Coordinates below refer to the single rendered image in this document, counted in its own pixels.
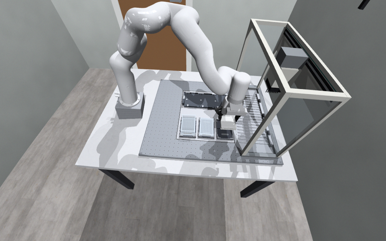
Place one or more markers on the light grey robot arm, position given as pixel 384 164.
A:
pixel 184 22

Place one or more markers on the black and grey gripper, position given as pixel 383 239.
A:
pixel 222 109

